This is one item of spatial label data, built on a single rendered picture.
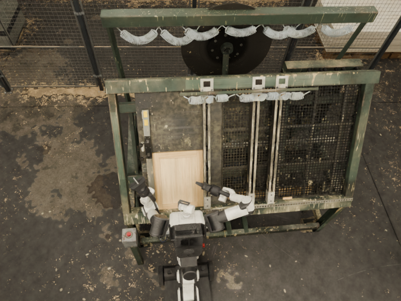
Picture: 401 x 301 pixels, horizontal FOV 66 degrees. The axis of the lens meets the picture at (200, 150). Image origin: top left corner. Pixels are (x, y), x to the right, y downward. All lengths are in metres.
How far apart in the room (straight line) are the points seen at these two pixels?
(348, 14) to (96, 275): 3.48
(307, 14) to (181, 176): 1.69
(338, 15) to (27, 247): 3.87
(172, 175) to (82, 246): 1.59
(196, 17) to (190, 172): 1.27
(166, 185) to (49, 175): 2.04
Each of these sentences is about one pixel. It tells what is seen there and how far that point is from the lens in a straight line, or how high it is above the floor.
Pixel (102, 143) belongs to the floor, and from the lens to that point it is 4.51.
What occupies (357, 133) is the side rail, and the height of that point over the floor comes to 1.45.
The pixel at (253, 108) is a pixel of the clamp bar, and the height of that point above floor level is 1.69.
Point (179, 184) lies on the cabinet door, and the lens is 2.82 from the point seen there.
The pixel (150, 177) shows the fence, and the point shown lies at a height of 1.19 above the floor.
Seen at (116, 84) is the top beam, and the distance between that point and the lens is 2.46.
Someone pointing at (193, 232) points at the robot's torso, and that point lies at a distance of 2.32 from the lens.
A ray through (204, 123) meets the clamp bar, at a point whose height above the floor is 1.60.
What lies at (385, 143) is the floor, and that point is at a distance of 5.32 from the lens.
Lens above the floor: 3.59
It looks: 56 degrees down
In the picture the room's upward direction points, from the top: 5 degrees clockwise
